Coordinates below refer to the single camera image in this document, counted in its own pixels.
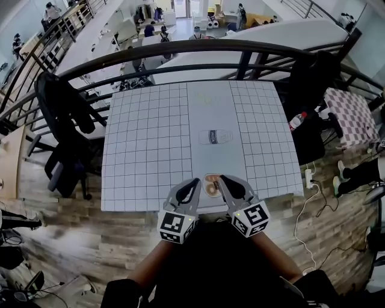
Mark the light wooden desk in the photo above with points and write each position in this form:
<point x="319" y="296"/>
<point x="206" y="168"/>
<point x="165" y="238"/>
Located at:
<point x="12" y="162"/>

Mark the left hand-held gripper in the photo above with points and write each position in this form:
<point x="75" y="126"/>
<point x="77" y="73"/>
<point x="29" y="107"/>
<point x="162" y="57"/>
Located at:
<point x="173" y="224"/>

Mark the red-capped water bottle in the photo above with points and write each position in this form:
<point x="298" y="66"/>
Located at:
<point x="297" y="122"/>

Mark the white grid tablecloth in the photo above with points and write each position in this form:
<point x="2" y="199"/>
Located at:
<point x="144" y="150"/>

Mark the black jacket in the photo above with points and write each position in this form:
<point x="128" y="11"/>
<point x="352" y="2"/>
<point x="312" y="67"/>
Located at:
<point x="66" y="102"/>

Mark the person's right forearm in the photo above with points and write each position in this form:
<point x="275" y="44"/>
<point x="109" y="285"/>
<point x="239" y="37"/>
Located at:
<point x="276" y="258"/>

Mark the white power strip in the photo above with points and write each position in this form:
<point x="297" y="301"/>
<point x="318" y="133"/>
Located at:
<point x="308" y="179"/>

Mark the white grid-pattern table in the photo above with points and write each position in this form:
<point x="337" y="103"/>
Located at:
<point x="216" y="156"/>

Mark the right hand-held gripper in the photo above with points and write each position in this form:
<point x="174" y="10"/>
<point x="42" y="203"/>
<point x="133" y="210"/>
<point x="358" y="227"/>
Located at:
<point x="254" y="218"/>

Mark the black mesh office chair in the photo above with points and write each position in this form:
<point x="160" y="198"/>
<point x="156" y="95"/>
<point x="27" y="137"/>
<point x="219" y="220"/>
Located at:
<point x="309" y="144"/>

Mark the person's left forearm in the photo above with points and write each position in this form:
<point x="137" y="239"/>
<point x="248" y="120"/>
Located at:
<point x="153" y="264"/>

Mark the checkered folding table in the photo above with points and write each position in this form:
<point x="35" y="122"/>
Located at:
<point x="352" y="120"/>

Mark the person's black clothing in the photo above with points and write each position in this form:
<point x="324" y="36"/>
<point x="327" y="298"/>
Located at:
<point x="216" y="264"/>

